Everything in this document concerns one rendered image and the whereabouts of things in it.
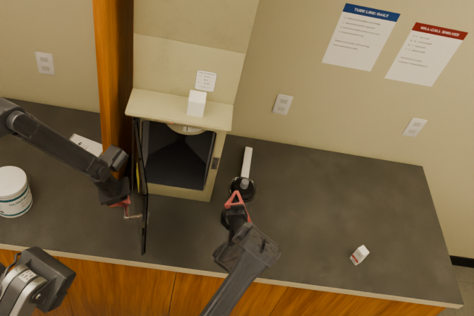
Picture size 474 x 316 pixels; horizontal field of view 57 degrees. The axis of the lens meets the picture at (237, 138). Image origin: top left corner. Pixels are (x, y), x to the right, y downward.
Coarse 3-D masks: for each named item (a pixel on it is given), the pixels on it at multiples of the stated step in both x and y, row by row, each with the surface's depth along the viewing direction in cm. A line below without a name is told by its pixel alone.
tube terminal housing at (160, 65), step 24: (144, 48) 125; (168, 48) 124; (192, 48) 124; (216, 48) 124; (144, 72) 131; (168, 72) 131; (192, 72) 130; (216, 72) 130; (240, 72) 129; (216, 96) 137; (144, 120) 147; (216, 144) 154; (168, 192) 177; (192, 192) 176
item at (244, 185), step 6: (234, 180) 162; (240, 180) 161; (246, 180) 158; (234, 186) 159; (240, 186) 159; (246, 186) 158; (252, 186) 160; (240, 192) 157; (246, 192) 158; (252, 192) 159; (246, 198) 158
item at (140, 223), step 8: (136, 128) 141; (136, 136) 138; (136, 144) 138; (136, 152) 140; (136, 160) 143; (136, 168) 145; (136, 176) 148; (136, 184) 150; (144, 184) 127; (136, 192) 153; (144, 192) 126; (136, 200) 156; (144, 200) 127; (136, 208) 159; (144, 208) 131; (144, 216) 134; (144, 224) 138; (144, 232) 141
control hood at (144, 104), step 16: (144, 96) 134; (160, 96) 135; (176, 96) 137; (128, 112) 128; (144, 112) 130; (160, 112) 131; (176, 112) 132; (208, 112) 134; (224, 112) 136; (208, 128) 132; (224, 128) 131
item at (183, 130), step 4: (168, 124) 154; (172, 124) 152; (172, 128) 153; (176, 128) 152; (180, 128) 152; (184, 128) 151; (188, 128) 152; (192, 128) 152; (196, 128) 152; (180, 132) 152; (184, 132) 152; (188, 132) 152; (192, 132) 152; (196, 132) 153; (200, 132) 154
